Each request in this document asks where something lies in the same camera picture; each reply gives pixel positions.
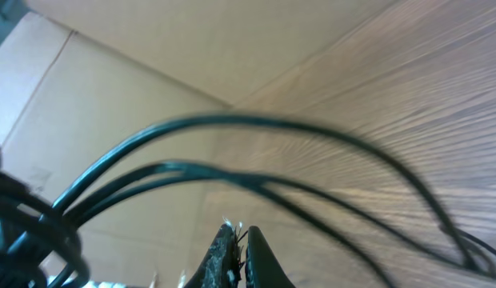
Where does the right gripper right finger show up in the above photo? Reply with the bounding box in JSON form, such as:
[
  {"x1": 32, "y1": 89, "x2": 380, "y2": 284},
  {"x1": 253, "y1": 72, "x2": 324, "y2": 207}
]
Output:
[{"x1": 245, "y1": 226, "x2": 295, "y2": 288}]

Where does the black usb cable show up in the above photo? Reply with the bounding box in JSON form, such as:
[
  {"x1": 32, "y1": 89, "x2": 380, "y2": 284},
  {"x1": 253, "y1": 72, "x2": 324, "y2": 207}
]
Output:
[{"x1": 0, "y1": 114, "x2": 496, "y2": 288}]

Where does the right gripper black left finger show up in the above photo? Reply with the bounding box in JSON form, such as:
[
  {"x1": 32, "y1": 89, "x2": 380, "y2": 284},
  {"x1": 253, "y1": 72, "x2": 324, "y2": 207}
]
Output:
[{"x1": 183, "y1": 223, "x2": 242, "y2": 288}]

